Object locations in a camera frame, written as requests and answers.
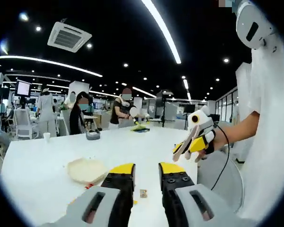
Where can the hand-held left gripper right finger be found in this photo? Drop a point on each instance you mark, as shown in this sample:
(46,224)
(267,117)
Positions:
(175,179)

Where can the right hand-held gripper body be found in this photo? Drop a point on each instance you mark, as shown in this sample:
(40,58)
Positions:
(203,118)

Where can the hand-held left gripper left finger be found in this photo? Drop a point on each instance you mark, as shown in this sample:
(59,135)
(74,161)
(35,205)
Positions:
(118,184)

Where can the beige food tongs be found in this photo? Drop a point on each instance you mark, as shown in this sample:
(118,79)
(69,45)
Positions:
(177,156)

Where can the small brown food packet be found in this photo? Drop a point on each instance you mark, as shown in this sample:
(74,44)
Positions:
(143,193)

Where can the small red food packet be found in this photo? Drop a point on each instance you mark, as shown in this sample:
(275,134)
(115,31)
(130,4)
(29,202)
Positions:
(88,187)

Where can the beige hexagonal container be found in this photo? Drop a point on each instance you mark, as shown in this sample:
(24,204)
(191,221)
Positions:
(85,170)

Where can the person's right hand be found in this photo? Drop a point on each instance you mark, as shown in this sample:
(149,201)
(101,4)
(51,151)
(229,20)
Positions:
(219,143)

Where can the black tripod stand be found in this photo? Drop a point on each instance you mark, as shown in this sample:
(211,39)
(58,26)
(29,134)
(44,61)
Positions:
(164,111)

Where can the yellow and blue cloth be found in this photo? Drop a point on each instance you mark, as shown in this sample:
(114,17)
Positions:
(139,128)

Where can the grey mesh office chair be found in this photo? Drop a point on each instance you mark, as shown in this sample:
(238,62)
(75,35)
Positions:
(234,184)

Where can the grey VR headset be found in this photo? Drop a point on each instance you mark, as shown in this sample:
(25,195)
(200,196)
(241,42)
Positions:
(92,136)

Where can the person in white shirt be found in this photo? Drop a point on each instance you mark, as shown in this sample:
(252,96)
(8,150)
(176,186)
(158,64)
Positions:
(269,94)

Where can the white paper cup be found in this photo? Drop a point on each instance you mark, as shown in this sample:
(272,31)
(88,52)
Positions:
(46,137)

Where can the long ceiling light strip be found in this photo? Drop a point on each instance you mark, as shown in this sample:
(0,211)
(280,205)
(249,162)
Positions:
(168,35)
(49,62)

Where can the white chest-worn device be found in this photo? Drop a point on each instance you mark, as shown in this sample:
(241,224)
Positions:
(243,21)

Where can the white office chair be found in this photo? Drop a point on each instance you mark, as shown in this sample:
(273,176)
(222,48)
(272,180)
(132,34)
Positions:
(23,120)

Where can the bright display screen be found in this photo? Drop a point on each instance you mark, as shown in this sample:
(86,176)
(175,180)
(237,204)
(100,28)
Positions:
(23,88)

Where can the ceiling air conditioner vent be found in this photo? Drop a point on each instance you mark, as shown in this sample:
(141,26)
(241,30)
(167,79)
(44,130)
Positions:
(69,36)

